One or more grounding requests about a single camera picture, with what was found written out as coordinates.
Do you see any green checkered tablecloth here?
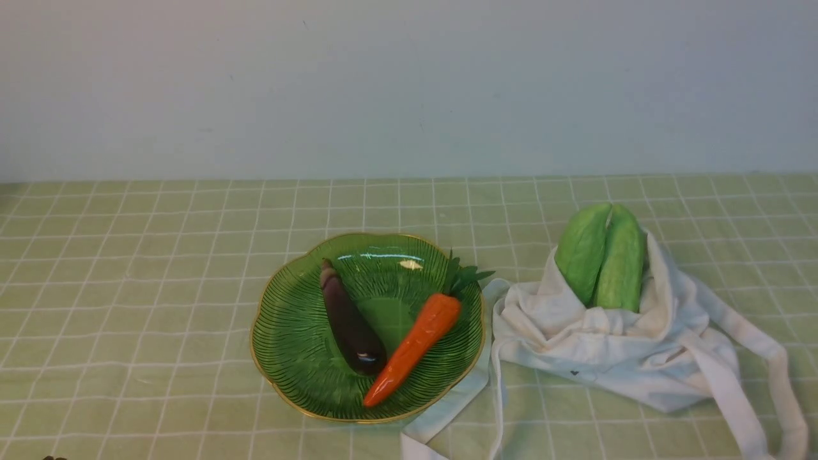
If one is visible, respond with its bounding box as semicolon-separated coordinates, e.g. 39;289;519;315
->
1;172;817;459

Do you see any purple toy eggplant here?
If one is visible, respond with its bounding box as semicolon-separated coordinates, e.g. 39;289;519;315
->
320;259;387;378

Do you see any orange toy carrot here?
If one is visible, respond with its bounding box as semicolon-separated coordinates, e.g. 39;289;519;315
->
363;252;495;408

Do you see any green toy cucumber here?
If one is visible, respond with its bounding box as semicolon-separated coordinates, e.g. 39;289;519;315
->
592;204;647;312
554;202;612;306

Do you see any green glass leaf plate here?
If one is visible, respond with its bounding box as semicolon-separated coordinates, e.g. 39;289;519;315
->
251;233;489;424

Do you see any white cloth bag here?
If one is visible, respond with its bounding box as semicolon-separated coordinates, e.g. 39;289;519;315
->
401;234;809;459

